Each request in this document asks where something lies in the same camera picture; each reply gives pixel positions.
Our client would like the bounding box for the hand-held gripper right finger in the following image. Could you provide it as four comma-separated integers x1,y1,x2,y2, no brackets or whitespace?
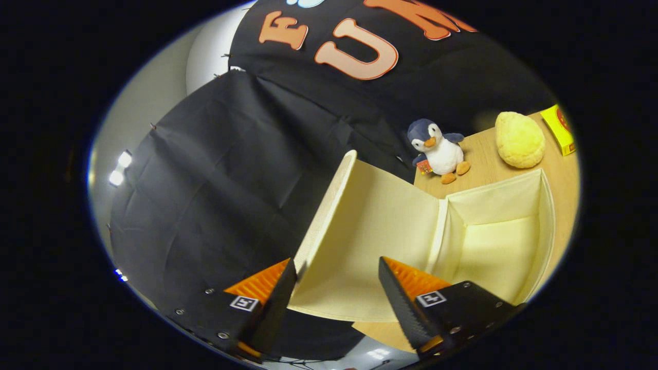
379,256,526,360

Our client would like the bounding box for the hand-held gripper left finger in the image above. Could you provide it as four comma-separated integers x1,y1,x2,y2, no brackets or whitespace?
170,258,299,363

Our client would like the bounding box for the cream fabric storage box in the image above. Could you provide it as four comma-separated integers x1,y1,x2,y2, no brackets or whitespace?
287,150,557,323

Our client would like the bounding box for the black backdrop cloth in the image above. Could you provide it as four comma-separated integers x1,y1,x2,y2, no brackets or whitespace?
109,0,558,360

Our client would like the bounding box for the penguin plush toy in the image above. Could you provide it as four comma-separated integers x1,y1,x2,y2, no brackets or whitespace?
407,119,471,185

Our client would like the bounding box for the yellow fluffy plush ball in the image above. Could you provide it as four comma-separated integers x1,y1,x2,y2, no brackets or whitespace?
495,112,545,169

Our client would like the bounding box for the yellow book with red circle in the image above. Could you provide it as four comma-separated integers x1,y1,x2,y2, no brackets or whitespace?
540,104,577,156

